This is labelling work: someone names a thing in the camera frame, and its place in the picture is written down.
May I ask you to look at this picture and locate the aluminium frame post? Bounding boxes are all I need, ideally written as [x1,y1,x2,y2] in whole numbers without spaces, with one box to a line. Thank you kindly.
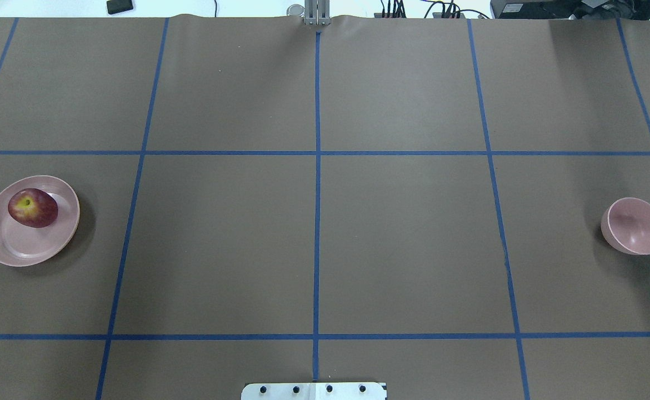
[303,0,332,26]

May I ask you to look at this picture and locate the pink plate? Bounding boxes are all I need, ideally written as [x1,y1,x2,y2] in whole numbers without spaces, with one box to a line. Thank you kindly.
[0,175,81,267]

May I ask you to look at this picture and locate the red apple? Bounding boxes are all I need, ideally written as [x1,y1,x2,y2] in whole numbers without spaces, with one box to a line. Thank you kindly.
[7,188,59,228]

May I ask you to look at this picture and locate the pink bowl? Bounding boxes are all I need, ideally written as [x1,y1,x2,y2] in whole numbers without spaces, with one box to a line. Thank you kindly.
[600,197,650,256]

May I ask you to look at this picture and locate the small black device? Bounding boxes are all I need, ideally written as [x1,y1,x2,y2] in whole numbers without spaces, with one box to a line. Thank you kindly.
[105,0,134,16]

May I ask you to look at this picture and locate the brown paper table mat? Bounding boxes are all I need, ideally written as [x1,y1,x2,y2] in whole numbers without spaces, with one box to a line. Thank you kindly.
[0,15,650,399]

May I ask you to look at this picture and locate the black box equipment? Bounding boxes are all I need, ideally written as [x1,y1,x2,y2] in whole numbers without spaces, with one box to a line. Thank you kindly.
[489,1,650,21]

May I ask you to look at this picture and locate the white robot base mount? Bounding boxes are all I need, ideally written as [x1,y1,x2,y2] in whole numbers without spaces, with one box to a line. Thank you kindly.
[241,382,388,399]

